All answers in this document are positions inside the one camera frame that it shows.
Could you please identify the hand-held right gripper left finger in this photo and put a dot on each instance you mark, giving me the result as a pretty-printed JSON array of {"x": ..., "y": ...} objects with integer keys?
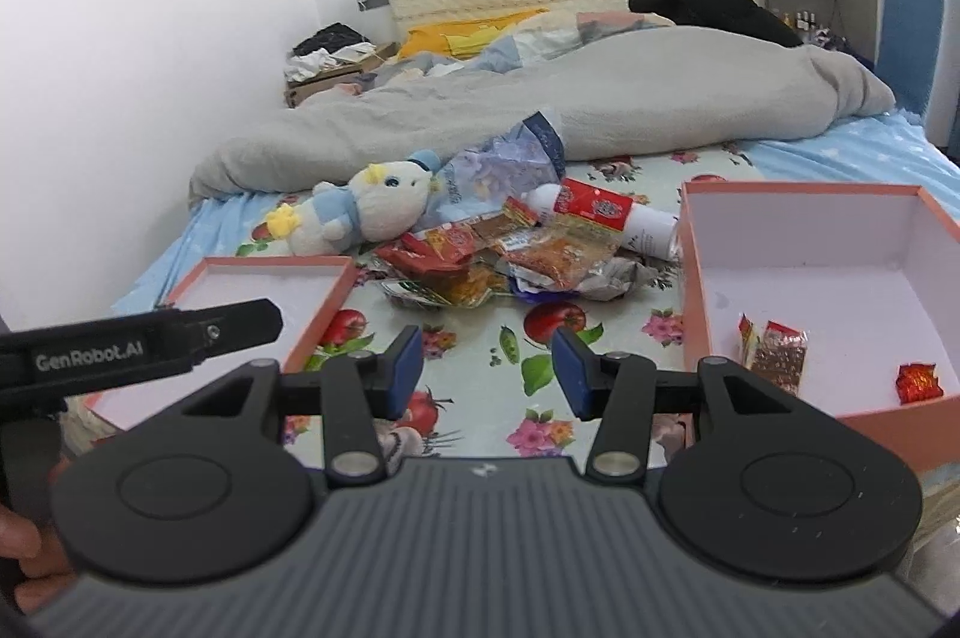
[{"x": 409, "y": 359}]

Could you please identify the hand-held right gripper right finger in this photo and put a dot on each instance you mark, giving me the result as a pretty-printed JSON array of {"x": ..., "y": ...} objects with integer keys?
[{"x": 570, "y": 376}]

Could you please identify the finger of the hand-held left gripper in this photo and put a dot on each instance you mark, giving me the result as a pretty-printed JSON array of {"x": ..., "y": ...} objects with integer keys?
[{"x": 240, "y": 323}]

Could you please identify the pile of snack packets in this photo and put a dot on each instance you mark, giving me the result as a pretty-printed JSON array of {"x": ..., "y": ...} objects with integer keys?
[{"x": 540, "y": 256}]

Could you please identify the red white snack packet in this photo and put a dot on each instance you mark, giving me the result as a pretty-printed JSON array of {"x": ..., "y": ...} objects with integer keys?
[{"x": 750, "y": 342}]

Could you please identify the brown snack packet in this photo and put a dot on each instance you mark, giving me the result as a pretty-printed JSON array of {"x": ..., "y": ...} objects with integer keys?
[{"x": 780, "y": 361}]

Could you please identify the large pink cardboard box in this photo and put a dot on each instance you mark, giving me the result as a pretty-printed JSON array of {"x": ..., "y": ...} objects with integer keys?
[{"x": 810, "y": 256}]

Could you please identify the small red candy packet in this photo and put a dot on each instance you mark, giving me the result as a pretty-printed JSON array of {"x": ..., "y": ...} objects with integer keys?
[{"x": 919, "y": 383}]

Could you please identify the person's left hand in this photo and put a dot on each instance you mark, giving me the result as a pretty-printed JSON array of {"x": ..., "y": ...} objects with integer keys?
[{"x": 19, "y": 537}]

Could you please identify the shallow pink box lid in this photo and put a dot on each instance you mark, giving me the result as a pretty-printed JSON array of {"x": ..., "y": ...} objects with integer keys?
[{"x": 247, "y": 293}]

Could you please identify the white blue plush duck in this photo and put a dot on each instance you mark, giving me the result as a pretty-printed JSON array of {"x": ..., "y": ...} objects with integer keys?
[{"x": 375, "y": 203}]

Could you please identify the white spray bottle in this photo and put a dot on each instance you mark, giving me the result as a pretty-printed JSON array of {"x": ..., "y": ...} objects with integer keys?
[{"x": 652, "y": 233}]

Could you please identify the large blue plastic bag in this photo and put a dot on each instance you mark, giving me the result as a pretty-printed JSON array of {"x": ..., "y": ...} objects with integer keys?
[{"x": 487, "y": 166}]

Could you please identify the wooden nightstand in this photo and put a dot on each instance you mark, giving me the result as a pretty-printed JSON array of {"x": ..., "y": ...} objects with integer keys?
[{"x": 315, "y": 87}]

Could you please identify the white paper clutter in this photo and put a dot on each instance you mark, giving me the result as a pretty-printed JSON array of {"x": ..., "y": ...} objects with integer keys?
[{"x": 315, "y": 62}]

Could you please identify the grey blanket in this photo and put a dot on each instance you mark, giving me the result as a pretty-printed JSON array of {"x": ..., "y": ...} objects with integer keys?
[{"x": 525, "y": 83}]

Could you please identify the black cloth bundle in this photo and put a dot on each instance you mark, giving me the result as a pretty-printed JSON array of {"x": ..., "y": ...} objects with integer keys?
[{"x": 330, "y": 38}]

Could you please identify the yellow pillow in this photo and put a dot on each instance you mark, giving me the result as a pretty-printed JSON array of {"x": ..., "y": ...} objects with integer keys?
[{"x": 442, "y": 38}]

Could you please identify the blue star bedsheet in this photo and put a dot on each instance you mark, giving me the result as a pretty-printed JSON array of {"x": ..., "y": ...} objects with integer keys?
[{"x": 862, "y": 151}]

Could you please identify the row of small bottles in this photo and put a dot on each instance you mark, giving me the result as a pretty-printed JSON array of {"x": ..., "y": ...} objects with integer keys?
[{"x": 810, "y": 27}]

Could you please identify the blue padded panel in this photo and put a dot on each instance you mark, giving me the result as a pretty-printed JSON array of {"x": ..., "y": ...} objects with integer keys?
[{"x": 907, "y": 38}]

